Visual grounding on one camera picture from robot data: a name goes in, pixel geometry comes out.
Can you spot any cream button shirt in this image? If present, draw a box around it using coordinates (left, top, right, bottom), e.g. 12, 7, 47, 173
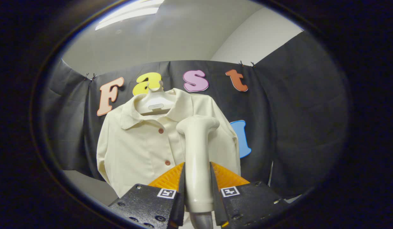
96, 88, 241, 198

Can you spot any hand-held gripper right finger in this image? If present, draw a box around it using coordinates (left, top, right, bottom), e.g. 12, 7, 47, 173
209, 161, 289, 229

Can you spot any grey cabinet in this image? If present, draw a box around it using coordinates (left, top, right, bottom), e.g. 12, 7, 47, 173
61, 170, 119, 207

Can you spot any ceiling light panel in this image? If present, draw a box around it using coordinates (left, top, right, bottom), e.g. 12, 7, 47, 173
95, 0, 165, 31

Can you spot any black backdrop cloth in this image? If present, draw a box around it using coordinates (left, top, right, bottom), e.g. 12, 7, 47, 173
41, 30, 349, 199

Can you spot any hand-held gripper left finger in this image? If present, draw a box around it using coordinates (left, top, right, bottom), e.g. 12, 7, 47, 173
108, 162, 186, 229

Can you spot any white clothes hanger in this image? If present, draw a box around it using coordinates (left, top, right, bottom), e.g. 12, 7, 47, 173
136, 80, 176, 115

